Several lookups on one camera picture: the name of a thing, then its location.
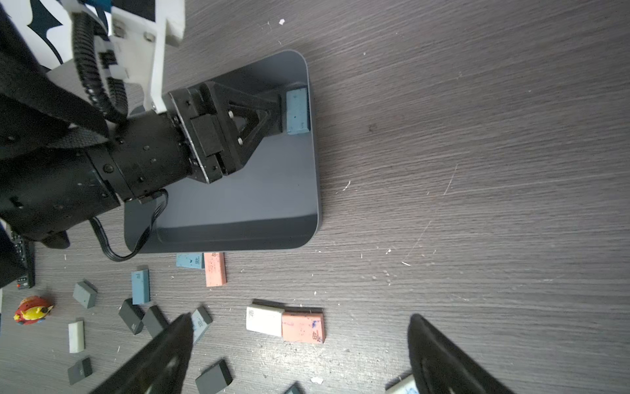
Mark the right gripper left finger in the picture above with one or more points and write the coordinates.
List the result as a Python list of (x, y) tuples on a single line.
[(160, 367)]

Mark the blue upright eraser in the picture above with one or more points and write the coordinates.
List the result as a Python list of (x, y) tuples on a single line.
[(140, 286)]

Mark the pink eraser below tray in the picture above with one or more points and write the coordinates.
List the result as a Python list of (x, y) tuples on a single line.
[(215, 269)]

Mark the red yellow toy fish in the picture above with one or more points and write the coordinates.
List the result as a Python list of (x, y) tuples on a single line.
[(33, 309)]

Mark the dark grey storage tray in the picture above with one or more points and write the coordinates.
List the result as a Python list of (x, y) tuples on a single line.
[(273, 203)]

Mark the black eraser pair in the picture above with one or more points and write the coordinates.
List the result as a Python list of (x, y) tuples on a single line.
[(132, 316), (154, 321)]

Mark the black eraser lower centre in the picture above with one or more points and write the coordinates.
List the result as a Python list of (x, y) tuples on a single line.
[(215, 379)]

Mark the black eraser left pair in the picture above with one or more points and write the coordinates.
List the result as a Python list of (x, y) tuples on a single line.
[(132, 316)]

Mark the blue eraser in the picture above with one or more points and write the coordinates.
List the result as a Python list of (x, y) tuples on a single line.
[(294, 389), (297, 112), (140, 286)]

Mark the black eraser right pair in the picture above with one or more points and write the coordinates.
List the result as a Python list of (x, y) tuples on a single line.
[(154, 321)]

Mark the pink eraser centre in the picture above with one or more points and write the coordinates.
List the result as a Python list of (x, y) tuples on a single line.
[(303, 327)]

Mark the black remote control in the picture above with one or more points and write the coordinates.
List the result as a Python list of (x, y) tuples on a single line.
[(26, 251)]

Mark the grey-blue eraser centre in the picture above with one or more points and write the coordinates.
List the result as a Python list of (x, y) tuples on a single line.
[(201, 320)]

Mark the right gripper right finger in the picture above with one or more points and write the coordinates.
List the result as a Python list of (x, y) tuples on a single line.
[(439, 366)]

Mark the teal eraser below tray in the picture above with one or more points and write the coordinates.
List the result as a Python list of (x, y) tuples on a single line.
[(190, 261)]

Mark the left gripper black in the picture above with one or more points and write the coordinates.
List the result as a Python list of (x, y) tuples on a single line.
[(209, 131)]

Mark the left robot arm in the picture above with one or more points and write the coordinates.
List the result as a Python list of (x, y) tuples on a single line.
[(66, 159)]

